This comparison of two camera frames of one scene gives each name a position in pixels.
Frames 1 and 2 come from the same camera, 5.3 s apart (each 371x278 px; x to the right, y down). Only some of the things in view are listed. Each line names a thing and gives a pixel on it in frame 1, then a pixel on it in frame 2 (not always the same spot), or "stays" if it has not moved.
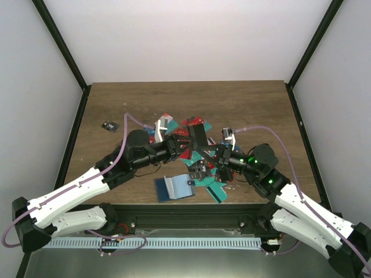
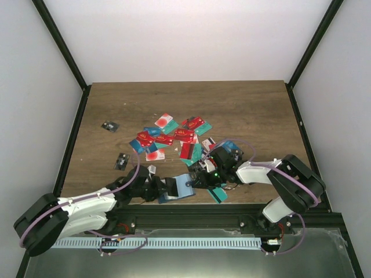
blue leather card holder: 174,186 stays
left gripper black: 173,144 → 159,185
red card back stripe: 187,154 stays
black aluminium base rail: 240,216 stays
